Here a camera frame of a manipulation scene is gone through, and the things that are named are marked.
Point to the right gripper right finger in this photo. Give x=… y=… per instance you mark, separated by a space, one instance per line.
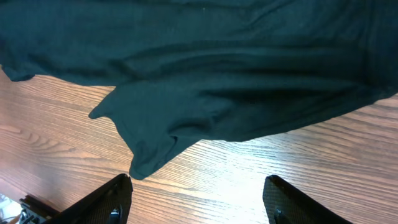
x=286 y=204

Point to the black t-shirt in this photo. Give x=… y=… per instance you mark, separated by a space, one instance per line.
x=183 y=71

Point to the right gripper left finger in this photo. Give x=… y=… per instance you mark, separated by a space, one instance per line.
x=109 y=204

